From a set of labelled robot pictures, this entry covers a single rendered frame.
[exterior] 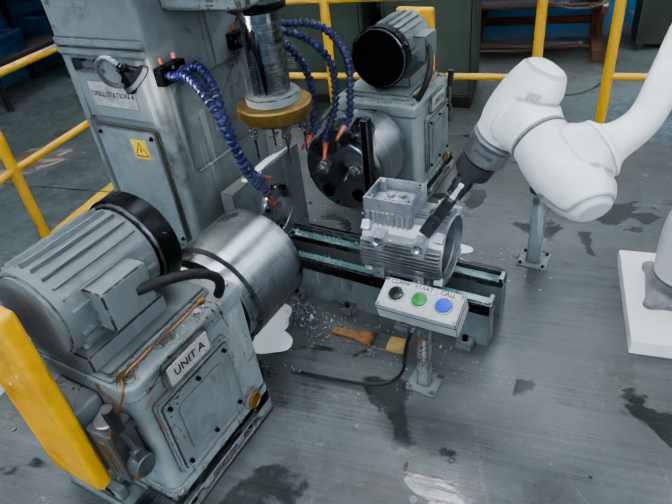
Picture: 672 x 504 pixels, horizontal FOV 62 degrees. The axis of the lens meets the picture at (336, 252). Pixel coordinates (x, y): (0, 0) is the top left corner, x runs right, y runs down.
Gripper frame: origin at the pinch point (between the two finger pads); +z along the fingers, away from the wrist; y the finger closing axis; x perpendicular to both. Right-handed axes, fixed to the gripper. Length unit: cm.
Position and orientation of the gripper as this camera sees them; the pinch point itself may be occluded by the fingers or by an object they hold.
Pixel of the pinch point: (432, 223)
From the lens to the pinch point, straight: 125.2
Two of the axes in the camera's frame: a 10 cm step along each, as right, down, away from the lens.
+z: -3.5, 5.9, 7.3
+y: -4.8, 5.5, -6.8
